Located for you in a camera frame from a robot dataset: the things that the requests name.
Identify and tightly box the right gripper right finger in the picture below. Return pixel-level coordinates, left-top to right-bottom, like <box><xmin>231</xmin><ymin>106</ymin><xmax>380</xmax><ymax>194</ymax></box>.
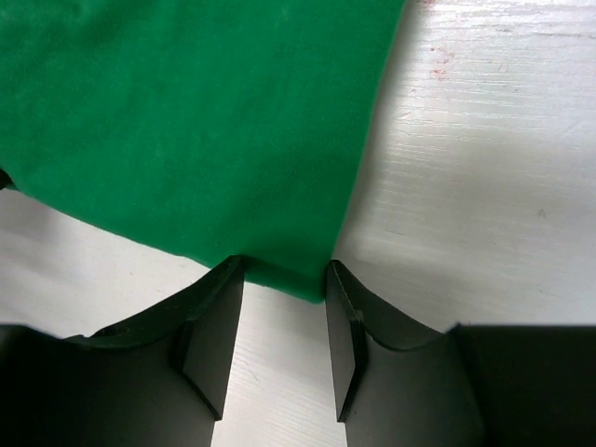
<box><xmin>325</xmin><ymin>261</ymin><xmax>595</xmax><ymax>446</ymax></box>

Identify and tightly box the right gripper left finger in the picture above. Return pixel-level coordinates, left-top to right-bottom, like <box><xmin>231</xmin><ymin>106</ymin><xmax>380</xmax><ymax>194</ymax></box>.
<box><xmin>1</xmin><ymin>256</ymin><xmax>245</xmax><ymax>446</ymax></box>

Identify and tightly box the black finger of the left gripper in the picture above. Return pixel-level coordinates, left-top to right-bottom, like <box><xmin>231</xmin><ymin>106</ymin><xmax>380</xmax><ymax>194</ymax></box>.
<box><xmin>0</xmin><ymin>170</ymin><xmax>16</xmax><ymax>190</ymax></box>

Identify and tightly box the green t shirt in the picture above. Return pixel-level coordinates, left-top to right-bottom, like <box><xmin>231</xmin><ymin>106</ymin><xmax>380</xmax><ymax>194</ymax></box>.
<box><xmin>1</xmin><ymin>1</ymin><xmax>404</xmax><ymax>303</ymax></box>

